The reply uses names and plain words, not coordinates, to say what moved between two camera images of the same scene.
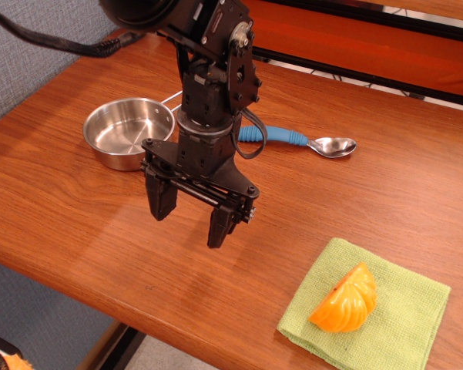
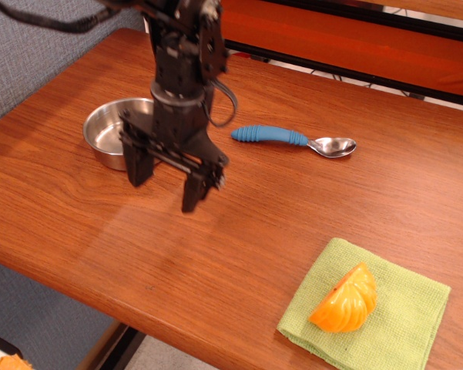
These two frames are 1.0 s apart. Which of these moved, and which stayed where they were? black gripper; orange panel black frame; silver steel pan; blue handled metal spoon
Moved: black gripper
Stayed: blue handled metal spoon; orange panel black frame; silver steel pan
